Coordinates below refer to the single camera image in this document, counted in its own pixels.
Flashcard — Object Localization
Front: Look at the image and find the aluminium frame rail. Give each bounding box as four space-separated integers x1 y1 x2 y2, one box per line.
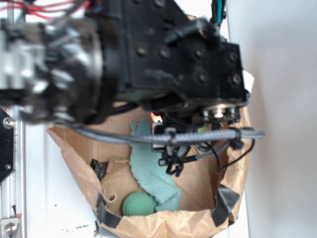
0 7 27 238

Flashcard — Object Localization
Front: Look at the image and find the light blue cloth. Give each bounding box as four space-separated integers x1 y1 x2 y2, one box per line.
128 118 182 213

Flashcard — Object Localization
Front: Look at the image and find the green plush toy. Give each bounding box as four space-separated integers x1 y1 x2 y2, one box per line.
197 126 207 133

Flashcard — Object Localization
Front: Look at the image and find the green dimpled ball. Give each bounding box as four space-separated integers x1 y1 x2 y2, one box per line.
122 192 156 217

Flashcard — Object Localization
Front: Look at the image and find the black bracket plate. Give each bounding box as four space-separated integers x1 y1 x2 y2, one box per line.
0 108 15 183

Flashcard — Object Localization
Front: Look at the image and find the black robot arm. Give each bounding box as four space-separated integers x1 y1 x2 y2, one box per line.
0 0 250 176

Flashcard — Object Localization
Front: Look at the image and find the silver corner bracket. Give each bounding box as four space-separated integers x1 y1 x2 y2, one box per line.
0 218 20 238

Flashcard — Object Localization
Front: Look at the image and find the grey braided cable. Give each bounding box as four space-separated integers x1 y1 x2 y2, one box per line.
74 127 266 164

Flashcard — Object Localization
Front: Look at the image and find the brown paper bag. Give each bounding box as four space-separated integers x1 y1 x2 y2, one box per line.
49 106 255 238

